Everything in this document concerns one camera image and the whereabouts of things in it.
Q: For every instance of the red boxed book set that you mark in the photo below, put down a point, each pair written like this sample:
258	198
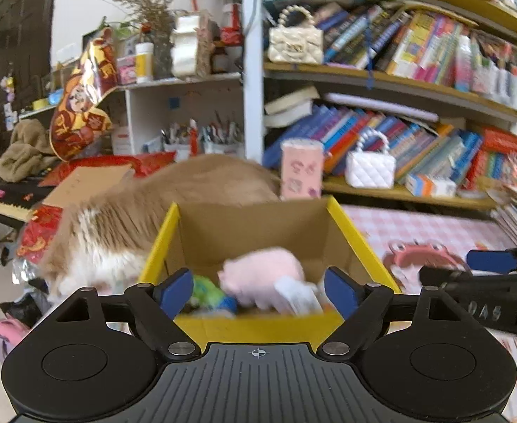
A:
500	145

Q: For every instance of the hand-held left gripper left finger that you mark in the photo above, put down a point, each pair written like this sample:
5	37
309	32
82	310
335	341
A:
177	288

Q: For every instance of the small pink box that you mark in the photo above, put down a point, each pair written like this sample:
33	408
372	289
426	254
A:
126	71

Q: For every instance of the small red figurine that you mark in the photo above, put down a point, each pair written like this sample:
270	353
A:
194	139

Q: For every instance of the red gold foil balloon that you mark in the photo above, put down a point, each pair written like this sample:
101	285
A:
80	110

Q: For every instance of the small white printed box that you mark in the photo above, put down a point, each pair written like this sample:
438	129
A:
300	297

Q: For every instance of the white shelf unit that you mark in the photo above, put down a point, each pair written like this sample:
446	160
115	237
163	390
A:
183	101

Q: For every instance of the white quilted purse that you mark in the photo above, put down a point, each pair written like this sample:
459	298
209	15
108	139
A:
370	169

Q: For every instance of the yellow cardboard box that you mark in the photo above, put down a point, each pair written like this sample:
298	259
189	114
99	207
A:
249	229

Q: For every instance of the pink cylindrical box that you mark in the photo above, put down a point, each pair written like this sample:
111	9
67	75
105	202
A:
301	172

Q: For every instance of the ginger long-haired cat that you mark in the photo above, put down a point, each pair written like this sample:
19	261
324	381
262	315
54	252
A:
153	211

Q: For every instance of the white paper roll stack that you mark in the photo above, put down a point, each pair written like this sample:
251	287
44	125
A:
184	48

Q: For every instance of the green frog toy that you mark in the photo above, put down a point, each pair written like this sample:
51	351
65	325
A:
205	293

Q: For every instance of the wooden bookshelf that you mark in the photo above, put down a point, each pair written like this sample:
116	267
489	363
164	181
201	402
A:
254	75

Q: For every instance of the pen holders with pens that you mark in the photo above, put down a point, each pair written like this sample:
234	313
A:
214	141

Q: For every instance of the pink checked printed tablecloth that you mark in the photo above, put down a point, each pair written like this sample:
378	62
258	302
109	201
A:
417	229

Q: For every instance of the orange white medicine box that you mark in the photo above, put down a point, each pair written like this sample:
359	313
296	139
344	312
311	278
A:
430	185

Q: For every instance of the brown cardboard sheet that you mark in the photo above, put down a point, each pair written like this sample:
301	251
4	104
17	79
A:
87	185

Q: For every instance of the pink plush pig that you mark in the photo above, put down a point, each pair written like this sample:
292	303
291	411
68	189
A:
263	273

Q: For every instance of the cream quilted purse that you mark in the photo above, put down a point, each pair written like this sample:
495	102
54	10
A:
296	46

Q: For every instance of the pink bag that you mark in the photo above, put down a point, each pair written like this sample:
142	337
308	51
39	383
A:
7	339

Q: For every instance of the black electric keyboard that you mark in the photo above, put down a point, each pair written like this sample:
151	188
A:
12	205

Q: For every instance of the white bottle yellow label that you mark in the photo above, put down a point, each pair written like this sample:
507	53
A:
144	64

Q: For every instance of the thick cream-paged books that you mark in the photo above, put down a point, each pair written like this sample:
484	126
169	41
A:
289	108

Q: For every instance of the white rolled paper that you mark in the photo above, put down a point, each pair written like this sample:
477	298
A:
381	108

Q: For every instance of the row of blue books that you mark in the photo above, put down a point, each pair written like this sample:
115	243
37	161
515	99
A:
417	145

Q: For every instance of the dried flower bunch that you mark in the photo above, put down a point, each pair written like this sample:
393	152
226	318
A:
148	4

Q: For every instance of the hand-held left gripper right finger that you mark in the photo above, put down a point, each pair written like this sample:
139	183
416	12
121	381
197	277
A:
340	288

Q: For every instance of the red paper sheet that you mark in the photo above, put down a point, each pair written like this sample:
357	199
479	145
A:
148	163

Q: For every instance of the red silver foil bag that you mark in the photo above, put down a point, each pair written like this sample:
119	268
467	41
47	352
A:
38	238

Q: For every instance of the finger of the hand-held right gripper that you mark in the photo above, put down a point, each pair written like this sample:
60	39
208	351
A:
439	276
487	260

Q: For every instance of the brown plush cloth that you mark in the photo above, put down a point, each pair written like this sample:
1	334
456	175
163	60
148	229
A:
25	154

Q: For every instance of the dark wooden door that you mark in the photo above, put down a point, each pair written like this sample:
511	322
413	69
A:
20	53

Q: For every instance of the pastel glitter bottle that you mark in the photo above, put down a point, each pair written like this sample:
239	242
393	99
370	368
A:
463	66

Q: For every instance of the row of colourful books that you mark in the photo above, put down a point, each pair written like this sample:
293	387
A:
417	44

